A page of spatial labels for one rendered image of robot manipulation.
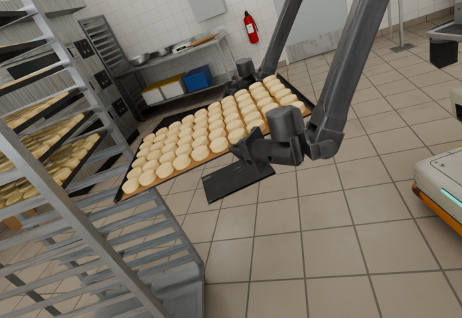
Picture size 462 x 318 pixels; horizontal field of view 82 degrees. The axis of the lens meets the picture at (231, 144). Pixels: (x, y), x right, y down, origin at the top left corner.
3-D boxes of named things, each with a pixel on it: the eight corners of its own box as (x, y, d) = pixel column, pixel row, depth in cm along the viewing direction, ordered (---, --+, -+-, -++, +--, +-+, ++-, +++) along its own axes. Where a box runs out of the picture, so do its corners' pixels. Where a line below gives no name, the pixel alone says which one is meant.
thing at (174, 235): (182, 233, 135) (179, 229, 134) (181, 237, 133) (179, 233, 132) (71, 271, 141) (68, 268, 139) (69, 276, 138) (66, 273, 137)
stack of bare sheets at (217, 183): (259, 152, 252) (258, 150, 251) (276, 173, 217) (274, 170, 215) (202, 178, 249) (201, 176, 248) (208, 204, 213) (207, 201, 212)
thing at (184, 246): (189, 244, 140) (187, 240, 138) (189, 248, 137) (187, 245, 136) (82, 281, 145) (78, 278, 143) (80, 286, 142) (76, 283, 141)
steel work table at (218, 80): (140, 123, 479) (110, 72, 433) (155, 106, 539) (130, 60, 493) (238, 94, 420) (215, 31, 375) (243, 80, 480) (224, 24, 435)
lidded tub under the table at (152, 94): (146, 106, 473) (139, 93, 461) (157, 96, 511) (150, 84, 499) (163, 100, 460) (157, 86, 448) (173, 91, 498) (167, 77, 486)
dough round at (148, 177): (141, 189, 74) (137, 183, 73) (141, 180, 78) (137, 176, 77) (157, 179, 74) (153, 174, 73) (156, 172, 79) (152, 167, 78)
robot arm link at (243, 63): (270, 85, 109) (267, 77, 116) (266, 58, 102) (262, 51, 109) (242, 92, 110) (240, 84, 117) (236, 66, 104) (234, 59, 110)
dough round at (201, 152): (210, 148, 76) (207, 142, 75) (208, 157, 71) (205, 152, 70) (195, 154, 77) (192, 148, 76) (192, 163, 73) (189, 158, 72)
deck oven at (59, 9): (101, 194, 296) (-48, 3, 203) (27, 209, 333) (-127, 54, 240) (155, 128, 425) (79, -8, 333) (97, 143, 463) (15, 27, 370)
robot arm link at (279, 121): (339, 154, 54) (320, 141, 62) (331, 100, 51) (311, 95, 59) (284, 172, 54) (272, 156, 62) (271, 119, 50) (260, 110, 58)
